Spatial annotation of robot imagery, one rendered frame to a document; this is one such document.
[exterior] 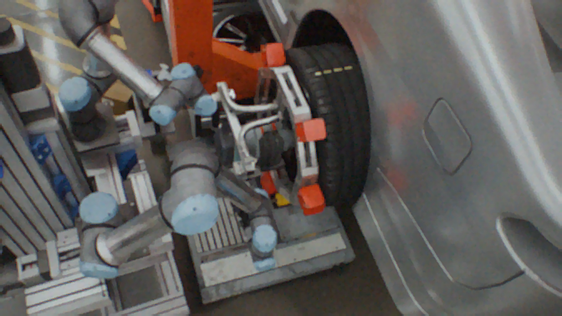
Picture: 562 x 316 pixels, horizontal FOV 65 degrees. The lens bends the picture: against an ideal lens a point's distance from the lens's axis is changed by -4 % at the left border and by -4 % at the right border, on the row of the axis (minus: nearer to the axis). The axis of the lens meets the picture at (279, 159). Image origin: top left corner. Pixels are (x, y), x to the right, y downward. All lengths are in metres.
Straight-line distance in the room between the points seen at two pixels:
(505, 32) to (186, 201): 0.85
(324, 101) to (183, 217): 0.70
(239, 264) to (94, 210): 1.10
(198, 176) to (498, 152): 0.71
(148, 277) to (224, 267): 0.39
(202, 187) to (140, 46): 2.38
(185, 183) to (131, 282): 1.18
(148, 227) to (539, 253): 0.98
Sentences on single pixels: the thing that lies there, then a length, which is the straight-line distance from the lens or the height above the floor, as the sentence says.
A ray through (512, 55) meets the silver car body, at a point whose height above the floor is 1.71.
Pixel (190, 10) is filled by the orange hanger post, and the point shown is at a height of 1.13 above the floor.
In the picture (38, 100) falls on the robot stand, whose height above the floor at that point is 1.33.
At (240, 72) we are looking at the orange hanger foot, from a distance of 2.28.
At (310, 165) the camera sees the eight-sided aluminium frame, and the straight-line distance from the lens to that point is 1.65.
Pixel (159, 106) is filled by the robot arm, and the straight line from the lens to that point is 1.49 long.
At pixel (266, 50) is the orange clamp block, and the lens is 1.80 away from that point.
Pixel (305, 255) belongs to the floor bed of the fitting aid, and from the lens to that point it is 2.48.
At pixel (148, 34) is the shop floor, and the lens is 3.54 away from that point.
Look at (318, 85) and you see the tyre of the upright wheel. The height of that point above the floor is 1.18.
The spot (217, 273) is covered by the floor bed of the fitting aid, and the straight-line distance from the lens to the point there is 2.40.
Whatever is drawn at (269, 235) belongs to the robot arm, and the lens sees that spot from 1.47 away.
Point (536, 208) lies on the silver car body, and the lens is 1.08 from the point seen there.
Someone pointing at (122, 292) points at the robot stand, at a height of 0.21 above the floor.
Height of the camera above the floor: 2.35
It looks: 56 degrees down
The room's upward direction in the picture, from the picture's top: 12 degrees clockwise
